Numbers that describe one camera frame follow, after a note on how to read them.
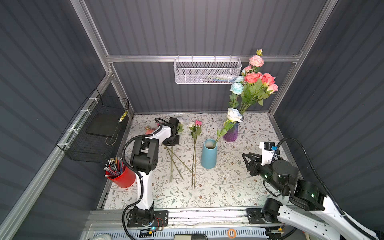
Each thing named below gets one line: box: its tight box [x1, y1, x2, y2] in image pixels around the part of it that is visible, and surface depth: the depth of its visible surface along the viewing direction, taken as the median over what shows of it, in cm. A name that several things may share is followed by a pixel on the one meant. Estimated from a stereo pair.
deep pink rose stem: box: [260, 73, 279, 100], surface depth 78 cm
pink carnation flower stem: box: [248, 48, 265, 74], surface depth 77 cm
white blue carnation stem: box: [228, 75, 244, 109], surface depth 85 cm
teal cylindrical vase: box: [201, 139, 218, 170], surface depth 81 cm
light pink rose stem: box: [267, 83, 279, 94], surface depth 79 cm
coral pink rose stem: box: [240, 72, 264, 115], surface depth 81 cm
